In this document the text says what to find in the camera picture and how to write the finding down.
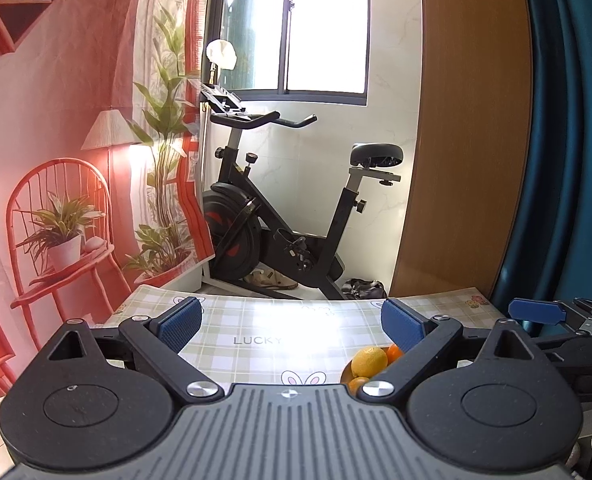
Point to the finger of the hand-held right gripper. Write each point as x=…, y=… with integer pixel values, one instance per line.
x=563, y=342
x=536, y=311

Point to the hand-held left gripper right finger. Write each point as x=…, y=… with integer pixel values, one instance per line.
x=403, y=325

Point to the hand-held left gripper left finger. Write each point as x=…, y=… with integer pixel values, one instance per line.
x=178, y=322

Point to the orange tangerine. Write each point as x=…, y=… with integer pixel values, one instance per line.
x=394, y=355

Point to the yellow lemon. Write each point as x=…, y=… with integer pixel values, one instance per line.
x=368, y=361

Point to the beige round plate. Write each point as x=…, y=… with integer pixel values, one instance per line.
x=347, y=374

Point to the small yellow-orange tangerine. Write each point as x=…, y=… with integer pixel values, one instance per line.
x=357, y=385

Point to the dark crumpled bundle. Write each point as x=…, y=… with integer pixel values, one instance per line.
x=363, y=289

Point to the green checked tablecloth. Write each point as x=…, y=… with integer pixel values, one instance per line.
x=256, y=320

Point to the beige sandal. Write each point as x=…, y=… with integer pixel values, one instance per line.
x=285, y=284
x=260, y=278

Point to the black exercise bike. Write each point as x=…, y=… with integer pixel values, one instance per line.
x=236, y=240

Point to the teal curtain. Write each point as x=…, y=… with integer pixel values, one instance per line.
x=576, y=135

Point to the wooden panel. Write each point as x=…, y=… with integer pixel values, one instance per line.
x=466, y=135

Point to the white cloth bundle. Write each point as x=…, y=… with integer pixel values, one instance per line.
x=221, y=54

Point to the window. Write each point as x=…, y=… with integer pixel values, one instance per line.
x=326, y=25

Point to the red printed wall tapestry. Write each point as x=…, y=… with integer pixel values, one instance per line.
x=51, y=85

